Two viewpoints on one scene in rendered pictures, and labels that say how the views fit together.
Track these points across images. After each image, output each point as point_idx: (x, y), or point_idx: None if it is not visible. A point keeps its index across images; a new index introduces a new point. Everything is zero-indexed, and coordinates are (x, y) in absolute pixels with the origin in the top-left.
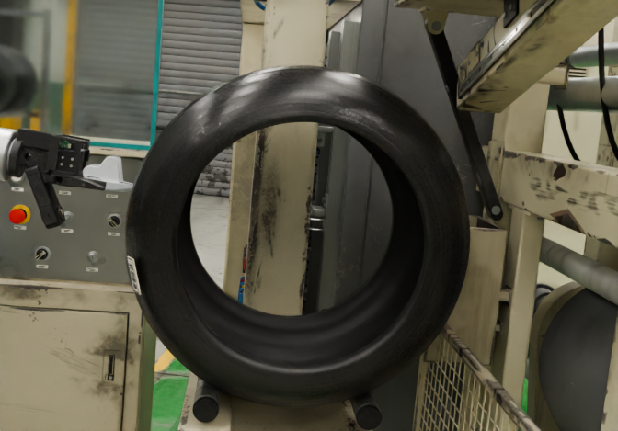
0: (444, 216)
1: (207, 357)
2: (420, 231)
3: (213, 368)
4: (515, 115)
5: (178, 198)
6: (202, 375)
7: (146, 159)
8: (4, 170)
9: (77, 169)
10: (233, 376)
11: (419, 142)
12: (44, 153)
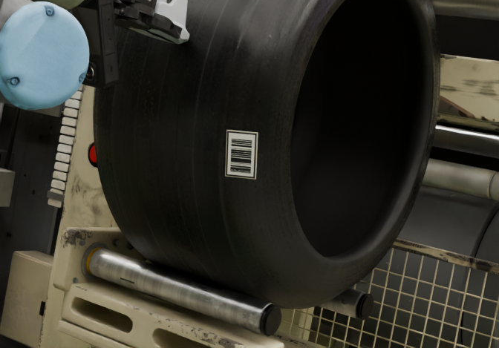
0: (436, 95)
1: (289, 255)
2: (303, 114)
3: (290, 267)
4: None
5: (304, 58)
6: (264, 280)
7: (251, 3)
8: None
9: (154, 5)
10: (301, 274)
11: (435, 19)
12: None
